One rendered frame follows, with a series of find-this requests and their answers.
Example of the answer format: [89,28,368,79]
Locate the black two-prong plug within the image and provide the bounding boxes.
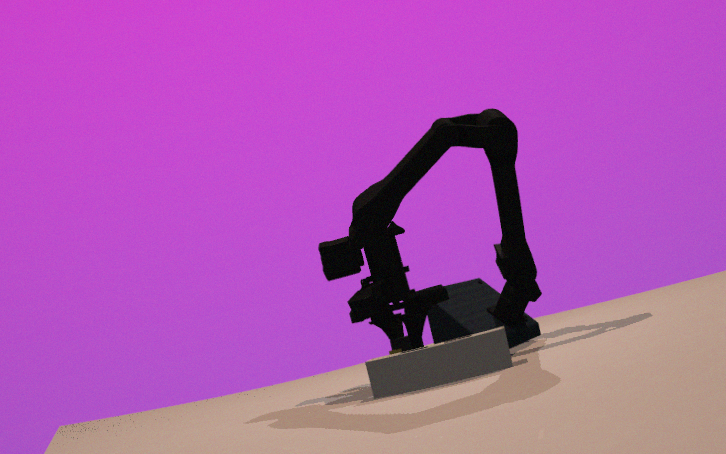
[389,335,424,355]

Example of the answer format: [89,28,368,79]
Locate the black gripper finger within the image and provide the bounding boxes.
[397,306,432,349]
[369,313,404,340]

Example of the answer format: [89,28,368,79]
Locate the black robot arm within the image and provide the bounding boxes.
[318,108,542,328]

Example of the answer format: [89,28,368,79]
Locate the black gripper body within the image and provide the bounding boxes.
[349,261,449,323]

